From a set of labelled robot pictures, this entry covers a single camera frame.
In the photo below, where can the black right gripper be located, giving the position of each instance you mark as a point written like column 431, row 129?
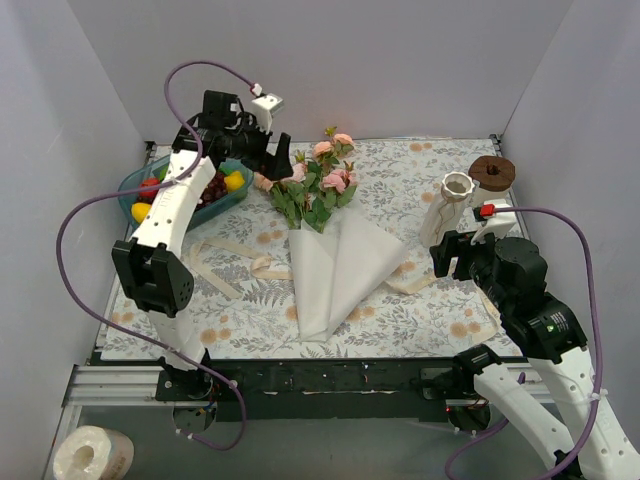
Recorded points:
column 461, row 257

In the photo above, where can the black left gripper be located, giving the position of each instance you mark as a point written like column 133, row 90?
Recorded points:
column 263, row 151

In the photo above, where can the pink artificial flower bouquet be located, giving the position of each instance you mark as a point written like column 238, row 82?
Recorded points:
column 321, row 183

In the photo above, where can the cream printed ribbon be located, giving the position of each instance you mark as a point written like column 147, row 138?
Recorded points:
column 224, row 278

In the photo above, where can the white paper bouquet wrap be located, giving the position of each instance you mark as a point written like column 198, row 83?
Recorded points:
column 335, row 270

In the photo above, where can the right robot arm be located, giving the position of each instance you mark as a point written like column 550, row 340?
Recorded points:
column 586, row 440

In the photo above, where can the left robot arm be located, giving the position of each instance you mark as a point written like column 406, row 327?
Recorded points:
column 148, row 265

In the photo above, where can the white ribbed ceramic vase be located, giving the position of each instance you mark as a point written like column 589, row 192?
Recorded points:
column 447, row 208

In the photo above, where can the yellow lemon back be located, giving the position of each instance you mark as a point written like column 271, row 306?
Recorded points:
column 234, row 181

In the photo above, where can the yellow lemon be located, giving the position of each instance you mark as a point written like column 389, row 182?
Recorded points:
column 139, row 212
column 234, row 181

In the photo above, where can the teal plastic fruit tray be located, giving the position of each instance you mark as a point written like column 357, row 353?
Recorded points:
column 158, row 167

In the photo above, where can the dark purple grapes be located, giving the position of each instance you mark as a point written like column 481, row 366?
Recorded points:
column 214, row 191

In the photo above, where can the white cup brown lid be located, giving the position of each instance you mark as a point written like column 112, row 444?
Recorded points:
column 493, row 176

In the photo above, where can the floral patterned table mat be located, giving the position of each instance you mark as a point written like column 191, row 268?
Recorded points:
column 398, row 179

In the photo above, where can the red apple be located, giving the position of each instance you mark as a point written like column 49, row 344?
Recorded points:
column 146, row 195

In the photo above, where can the yellow lemon front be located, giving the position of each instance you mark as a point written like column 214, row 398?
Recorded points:
column 139, row 212

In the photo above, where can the white paper roll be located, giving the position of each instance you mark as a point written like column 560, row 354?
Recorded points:
column 96, row 453

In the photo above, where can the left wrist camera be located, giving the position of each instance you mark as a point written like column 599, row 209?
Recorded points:
column 265, row 108

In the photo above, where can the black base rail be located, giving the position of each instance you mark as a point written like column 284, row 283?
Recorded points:
column 333, row 406

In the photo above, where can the aluminium frame rail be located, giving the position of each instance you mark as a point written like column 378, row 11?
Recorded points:
column 150, row 384

